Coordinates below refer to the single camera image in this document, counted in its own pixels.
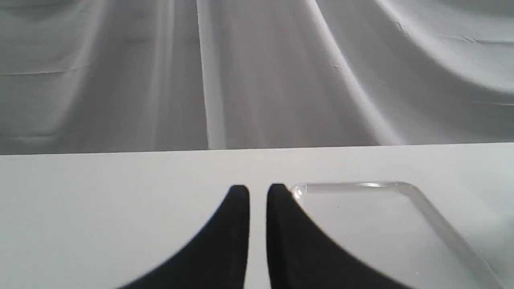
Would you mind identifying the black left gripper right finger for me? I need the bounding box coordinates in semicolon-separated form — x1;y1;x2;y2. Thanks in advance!
266;183;406;289

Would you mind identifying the white plastic tray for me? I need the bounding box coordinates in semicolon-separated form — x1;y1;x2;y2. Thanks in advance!
291;182;508;289

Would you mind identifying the grey backdrop cloth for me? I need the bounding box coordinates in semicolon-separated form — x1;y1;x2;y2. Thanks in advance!
0;0;514;155

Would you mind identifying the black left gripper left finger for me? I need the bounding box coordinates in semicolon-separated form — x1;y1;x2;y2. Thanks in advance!
124;185;250;289

